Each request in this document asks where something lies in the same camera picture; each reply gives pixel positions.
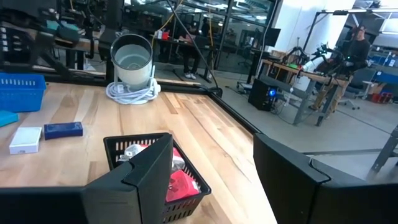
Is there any white cylindrical spot lamp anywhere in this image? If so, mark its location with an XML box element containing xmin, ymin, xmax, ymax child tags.
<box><xmin>110</xmin><ymin>33</ymin><xmax>155</xmax><ymax>91</ymax></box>

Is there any person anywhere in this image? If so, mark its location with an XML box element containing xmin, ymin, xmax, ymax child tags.
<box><xmin>181</xmin><ymin>17</ymin><xmax>201</xmax><ymax>81</ymax></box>
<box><xmin>310</xmin><ymin>24</ymin><xmax>373</xmax><ymax>121</ymax></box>

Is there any black metal frame stand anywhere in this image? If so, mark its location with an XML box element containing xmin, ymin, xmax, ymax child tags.
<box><xmin>303</xmin><ymin>8</ymin><xmax>398</xmax><ymax>54</ymax></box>

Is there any black monitor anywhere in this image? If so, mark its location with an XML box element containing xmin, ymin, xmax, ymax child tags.
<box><xmin>264</xmin><ymin>27</ymin><xmax>282</xmax><ymax>48</ymax></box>

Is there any black plastic basket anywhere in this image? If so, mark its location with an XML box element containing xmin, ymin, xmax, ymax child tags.
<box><xmin>103</xmin><ymin>132</ymin><xmax>212</xmax><ymax>224</ymax></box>

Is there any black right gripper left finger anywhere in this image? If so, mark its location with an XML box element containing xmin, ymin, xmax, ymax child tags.
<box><xmin>0</xmin><ymin>133</ymin><xmax>174</xmax><ymax>224</ymax></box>

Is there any blue plastic basket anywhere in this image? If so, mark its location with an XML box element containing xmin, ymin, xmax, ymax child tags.
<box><xmin>0</xmin><ymin>72</ymin><xmax>47</xmax><ymax>113</ymax></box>

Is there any grey metal table leg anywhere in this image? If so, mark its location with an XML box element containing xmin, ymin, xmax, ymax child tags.
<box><xmin>368</xmin><ymin>124</ymin><xmax>398</xmax><ymax>175</ymax></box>

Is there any black computer tower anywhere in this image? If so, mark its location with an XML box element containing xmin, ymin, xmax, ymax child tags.
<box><xmin>248</xmin><ymin>78</ymin><xmax>278</xmax><ymax>112</ymax></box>

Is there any teal rectangular box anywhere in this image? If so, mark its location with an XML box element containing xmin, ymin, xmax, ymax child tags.
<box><xmin>0</xmin><ymin>110</ymin><xmax>19</xmax><ymax>128</ymax></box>

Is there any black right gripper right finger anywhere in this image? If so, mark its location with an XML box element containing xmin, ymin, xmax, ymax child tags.
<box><xmin>253</xmin><ymin>133</ymin><xmax>398</xmax><ymax>224</ymax></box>

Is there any wooden workbench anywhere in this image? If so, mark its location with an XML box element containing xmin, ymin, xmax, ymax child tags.
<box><xmin>257</xmin><ymin>58</ymin><xmax>354</xmax><ymax>127</ymax></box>

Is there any red USB wall charger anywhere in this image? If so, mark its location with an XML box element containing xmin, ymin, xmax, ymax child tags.
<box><xmin>116</xmin><ymin>143</ymin><xmax>150</xmax><ymax>162</ymax></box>
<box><xmin>166</xmin><ymin>169</ymin><xmax>201</xmax><ymax>203</ymax></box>

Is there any navy blue rectangular box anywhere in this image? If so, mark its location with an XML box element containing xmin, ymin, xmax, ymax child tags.
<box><xmin>43</xmin><ymin>121</ymin><xmax>84</xmax><ymax>141</ymax></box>

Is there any white rectangular box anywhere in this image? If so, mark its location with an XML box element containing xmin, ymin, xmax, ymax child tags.
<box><xmin>8</xmin><ymin>126</ymin><xmax>43</xmax><ymax>156</ymax></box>

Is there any white coiled lamp cable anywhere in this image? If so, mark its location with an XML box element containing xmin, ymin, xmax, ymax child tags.
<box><xmin>105</xmin><ymin>77</ymin><xmax>162</xmax><ymax>106</ymax></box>

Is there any black hanging cable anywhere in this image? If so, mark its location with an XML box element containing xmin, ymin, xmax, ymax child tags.
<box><xmin>167</xmin><ymin>0</ymin><xmax>223</xmax><ymax>98</ymax></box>

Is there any grey office chair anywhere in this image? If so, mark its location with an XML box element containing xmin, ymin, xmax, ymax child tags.
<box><xmin>337</xmin><ymin>67</ymin><xmax>379</xmax><ymax>110</ymax></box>

